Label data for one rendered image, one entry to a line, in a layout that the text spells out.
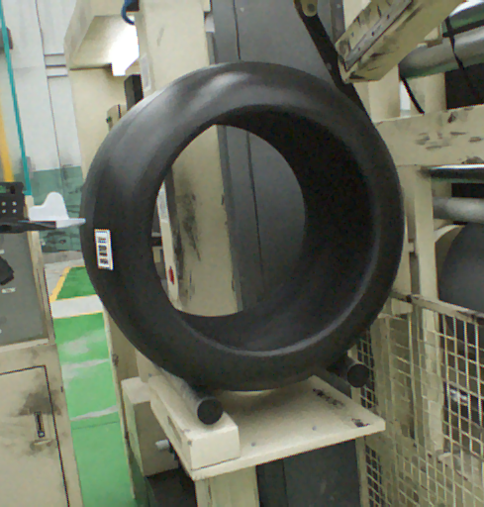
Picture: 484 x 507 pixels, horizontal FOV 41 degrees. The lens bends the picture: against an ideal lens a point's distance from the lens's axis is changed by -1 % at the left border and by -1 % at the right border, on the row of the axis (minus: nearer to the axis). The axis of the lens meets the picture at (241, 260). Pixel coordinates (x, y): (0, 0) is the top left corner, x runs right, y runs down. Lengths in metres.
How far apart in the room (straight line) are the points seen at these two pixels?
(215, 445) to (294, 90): 0.60
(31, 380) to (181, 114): 0.93
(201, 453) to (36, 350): 0.72
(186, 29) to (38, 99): 8.77
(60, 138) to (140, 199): 9.17
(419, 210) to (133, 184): 0.79
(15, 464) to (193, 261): 0.74
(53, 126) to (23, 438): 8.58
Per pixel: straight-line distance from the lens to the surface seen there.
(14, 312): 1.74
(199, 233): 1.41
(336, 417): 1.27
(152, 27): 1.42
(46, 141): 10.10
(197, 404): 1.10
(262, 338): 1.37
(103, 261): 1.02
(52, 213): 1.09
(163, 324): 1.04
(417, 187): 1.57
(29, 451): 1.79
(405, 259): 1.55
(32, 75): 10.20
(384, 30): 1.31
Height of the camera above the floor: 1.32
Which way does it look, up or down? 9 degrees down
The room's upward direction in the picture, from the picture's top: 6 degrees counter-clockwise
